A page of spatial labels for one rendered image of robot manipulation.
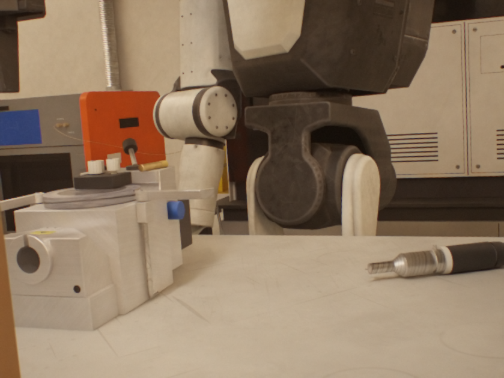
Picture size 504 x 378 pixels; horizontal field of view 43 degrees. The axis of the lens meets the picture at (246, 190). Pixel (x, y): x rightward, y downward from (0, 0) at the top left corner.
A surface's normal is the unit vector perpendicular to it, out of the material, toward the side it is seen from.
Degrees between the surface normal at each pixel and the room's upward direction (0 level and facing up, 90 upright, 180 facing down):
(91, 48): 90
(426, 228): 90
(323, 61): 108
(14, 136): 90
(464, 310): 0
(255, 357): 0
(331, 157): 38
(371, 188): 90
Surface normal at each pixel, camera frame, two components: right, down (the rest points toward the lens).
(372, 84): 0.59, 0.56
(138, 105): 0.93, -0.02
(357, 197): 0.23, 0.11
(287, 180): -0.53, 0.04
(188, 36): -0.71, 0.04
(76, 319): -0.32, 0.15
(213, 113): 0.70, 0.02
